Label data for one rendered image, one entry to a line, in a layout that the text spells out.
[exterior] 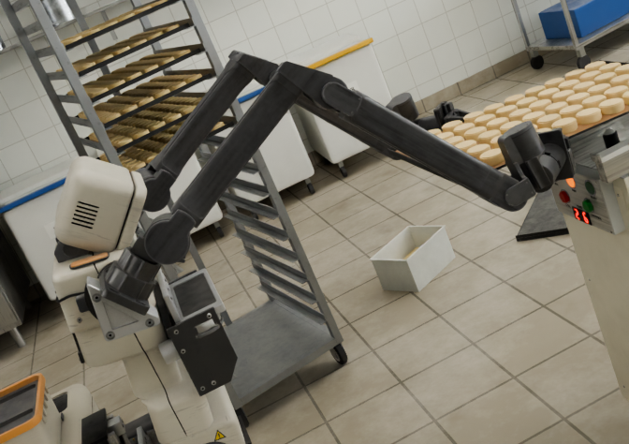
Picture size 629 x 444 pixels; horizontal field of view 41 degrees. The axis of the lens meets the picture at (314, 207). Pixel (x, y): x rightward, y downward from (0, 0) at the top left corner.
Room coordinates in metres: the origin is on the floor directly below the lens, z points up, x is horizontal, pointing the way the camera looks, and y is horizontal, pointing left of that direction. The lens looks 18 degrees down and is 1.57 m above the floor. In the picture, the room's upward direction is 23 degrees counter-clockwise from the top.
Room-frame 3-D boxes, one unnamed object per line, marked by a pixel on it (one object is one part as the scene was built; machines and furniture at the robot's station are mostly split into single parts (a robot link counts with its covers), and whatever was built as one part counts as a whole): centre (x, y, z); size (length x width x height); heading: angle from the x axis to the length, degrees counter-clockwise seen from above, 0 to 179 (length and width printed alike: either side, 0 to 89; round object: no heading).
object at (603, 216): (1.79, -0.59, 0.77); 0.24 x 0.04 x 0.14; 8
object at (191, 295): (1.64, 0.34, 0.93); 0.28 x 0.16 x 0.22; 9
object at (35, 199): (5.14, 1.48, 0.39); 0.64 x 0.54 x 0.77; 12
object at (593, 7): (5.64, -2.28, 0.29); 0.56 x 0.38 x 0.20; 107
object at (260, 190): (3.14, 0.25, 0.78); 0.64 x 0.03 x 0.03; 20
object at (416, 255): (3.40, -0.31, 0.08); 0.30 x 0.22 x 0.16; 129
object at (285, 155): (5.34, 0.20, 0.39); 0.64 x 0.54 x 0.77; 8
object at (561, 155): (1.50, -0.45, 0.99); 0.07 x 0.07 x 0.10; 54
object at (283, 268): (3.14, 0.25, 0.42); 0.64 x 0.03 x 0.03; 20
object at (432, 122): (2.02, -0.36, 0.99); 0.07 x 0.07 x 0.10; 54
